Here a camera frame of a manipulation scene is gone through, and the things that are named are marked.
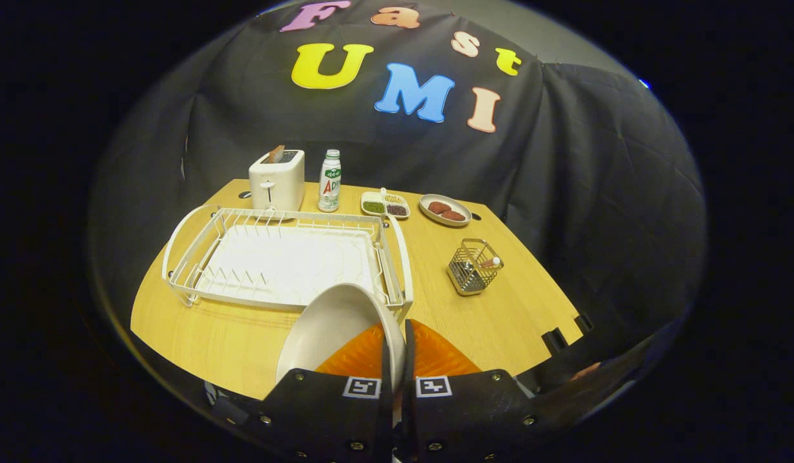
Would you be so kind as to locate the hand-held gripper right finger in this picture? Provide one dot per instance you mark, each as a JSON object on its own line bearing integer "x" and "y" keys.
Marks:
{"x": 408, "y": 392}

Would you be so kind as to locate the black backdrop cloth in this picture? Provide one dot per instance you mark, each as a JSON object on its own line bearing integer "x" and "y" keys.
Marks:
{"x": 564, "y": 161}

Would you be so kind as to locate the white bottle with green label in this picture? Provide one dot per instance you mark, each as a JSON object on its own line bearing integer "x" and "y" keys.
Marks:
{"x": 329, "y": 183}

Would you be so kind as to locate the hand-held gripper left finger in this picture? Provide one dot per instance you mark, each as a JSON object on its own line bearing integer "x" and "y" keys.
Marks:
{"x": 388, "y": 392}

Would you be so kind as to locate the brown bread slice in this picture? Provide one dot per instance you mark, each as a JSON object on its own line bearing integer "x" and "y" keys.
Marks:
{"x": 276, "y": 154}

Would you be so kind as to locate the white round plate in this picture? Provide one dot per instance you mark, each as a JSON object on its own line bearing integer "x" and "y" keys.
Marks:
{"x": 326, "y": 328}

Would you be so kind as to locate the beige dish with patties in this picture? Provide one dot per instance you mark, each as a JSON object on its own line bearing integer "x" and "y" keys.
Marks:
{"x": 444, "y": 209}

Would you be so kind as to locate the white divided tray with beans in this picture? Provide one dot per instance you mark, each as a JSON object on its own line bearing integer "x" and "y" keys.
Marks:
{"x": 384, "y": 207}

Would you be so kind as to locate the white toaster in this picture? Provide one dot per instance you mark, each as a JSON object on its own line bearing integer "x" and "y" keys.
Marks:
{"x": 278, "y": 183}

